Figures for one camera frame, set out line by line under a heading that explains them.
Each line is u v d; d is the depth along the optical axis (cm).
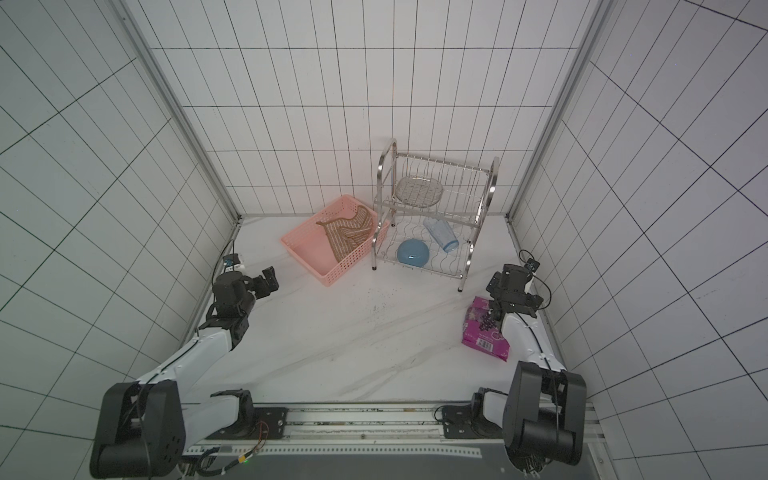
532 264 74
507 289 66
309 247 110
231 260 72
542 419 41
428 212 83
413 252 102
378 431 73
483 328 83
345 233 111
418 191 90
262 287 78
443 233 101
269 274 86
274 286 81
